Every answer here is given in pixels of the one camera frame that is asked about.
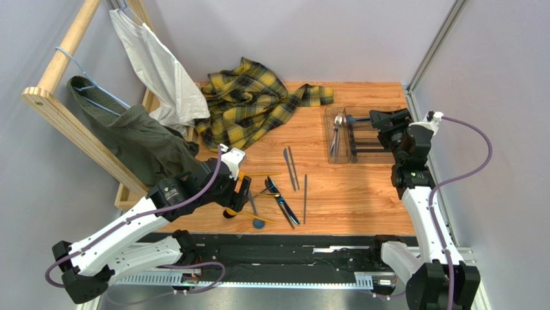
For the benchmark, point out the wooden clothes rack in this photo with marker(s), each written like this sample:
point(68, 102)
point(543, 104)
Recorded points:
point(68, 120)

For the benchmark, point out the white hanging garment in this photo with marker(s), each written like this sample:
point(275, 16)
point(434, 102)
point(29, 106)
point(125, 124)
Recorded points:
point(181, 102)

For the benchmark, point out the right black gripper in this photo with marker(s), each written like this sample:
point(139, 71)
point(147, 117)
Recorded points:
point(385, 121)

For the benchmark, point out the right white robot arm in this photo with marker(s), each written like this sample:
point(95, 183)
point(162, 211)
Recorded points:
point(437, 278)

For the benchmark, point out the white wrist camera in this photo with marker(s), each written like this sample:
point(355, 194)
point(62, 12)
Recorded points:
point(233, 158)
point(431, 121)

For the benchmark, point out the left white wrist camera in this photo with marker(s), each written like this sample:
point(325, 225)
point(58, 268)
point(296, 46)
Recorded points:
point(233, 158)

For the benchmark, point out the olive green garment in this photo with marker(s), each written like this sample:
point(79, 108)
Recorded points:
point(142, 144)

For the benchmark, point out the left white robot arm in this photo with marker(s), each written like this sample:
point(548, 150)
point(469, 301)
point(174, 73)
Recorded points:
point(87, 268)

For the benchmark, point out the blue metal knife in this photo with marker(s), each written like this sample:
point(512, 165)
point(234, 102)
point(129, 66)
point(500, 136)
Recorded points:
point(281, 201)

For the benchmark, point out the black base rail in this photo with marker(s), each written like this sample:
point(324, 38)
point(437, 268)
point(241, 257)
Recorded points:
point(280, 261)

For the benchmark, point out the clear plastic utensil organizer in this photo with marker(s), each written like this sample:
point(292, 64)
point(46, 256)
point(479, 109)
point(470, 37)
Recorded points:
point(359, 142)

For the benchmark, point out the silver fork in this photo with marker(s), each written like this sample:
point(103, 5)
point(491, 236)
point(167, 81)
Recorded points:
point(336, 136)

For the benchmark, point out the yellow plastic spoon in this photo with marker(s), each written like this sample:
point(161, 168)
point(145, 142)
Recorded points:
point(250, 215)
point(243, 174)

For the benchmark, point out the blue-grey plastic spoon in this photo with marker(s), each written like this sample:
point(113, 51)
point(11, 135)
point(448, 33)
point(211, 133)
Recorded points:
point(257, 223)

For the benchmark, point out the light blue hanger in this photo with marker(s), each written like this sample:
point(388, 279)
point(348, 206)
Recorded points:
point(92, 85)

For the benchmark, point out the silver spoon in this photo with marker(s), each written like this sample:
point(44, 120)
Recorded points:
point(342, 118)

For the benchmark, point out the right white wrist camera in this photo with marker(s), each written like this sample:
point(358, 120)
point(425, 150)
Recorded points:
point(431, 121)

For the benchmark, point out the yellow plaid shirt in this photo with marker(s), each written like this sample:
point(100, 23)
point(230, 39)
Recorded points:
point(249, 101)

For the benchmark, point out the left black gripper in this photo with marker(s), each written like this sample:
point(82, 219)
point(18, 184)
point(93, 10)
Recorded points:
point(234, 200)

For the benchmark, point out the grey plastic knife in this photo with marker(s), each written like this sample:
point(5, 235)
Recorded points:
point(305, 191)

